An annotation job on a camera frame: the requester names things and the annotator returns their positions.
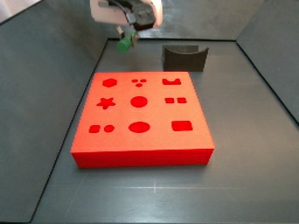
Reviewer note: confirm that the green cylinder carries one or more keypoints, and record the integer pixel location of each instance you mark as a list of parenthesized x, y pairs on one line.
[(124, 43)]

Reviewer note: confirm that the red foam shape board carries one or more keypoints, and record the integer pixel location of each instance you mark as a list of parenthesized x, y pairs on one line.
[(142, 120)]

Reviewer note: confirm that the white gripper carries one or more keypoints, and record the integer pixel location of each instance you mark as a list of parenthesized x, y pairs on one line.
[(140, 13)]

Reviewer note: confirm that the black curved holder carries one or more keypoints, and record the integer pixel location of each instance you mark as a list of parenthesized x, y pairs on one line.
[(184, 58)]

